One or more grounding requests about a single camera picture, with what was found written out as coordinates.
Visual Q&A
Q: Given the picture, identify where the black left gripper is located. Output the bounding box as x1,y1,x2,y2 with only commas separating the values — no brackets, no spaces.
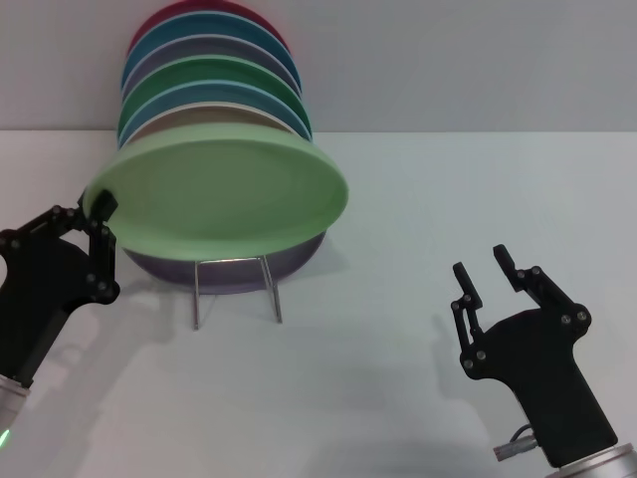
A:
0,187,122,388

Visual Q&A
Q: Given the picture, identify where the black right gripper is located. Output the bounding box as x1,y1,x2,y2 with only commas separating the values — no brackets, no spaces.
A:
449,244,621,470

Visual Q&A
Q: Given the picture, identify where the light green plate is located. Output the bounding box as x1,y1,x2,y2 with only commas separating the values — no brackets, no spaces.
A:
82,123,350,262

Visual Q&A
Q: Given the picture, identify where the lilac plate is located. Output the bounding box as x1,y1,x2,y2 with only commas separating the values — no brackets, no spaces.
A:
121,229,327,297

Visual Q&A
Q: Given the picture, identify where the beige plate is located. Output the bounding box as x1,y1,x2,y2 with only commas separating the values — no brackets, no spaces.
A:
128,102,296,146

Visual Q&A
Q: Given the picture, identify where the light blue plate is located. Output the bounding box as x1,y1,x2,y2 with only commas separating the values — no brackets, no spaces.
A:
116,79,314,151

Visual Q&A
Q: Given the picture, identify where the dark green plate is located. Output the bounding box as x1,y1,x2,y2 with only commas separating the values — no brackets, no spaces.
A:
118,55,313,138

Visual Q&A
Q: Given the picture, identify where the grey lavender plate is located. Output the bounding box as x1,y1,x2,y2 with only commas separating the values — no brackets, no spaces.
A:
120,34,304,97

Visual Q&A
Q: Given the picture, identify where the crimson plate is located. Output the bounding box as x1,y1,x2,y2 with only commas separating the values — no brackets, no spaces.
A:
125,0,290,57

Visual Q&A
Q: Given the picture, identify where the teal blue plate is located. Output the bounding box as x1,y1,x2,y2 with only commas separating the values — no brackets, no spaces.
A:
121,12,304,94

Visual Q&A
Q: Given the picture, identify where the right arm metal cable connector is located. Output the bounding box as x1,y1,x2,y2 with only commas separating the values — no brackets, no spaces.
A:
492,430,542,463

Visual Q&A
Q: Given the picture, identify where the metal wire plate rack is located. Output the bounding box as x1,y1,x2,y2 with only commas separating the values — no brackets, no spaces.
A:
192,254,285,332

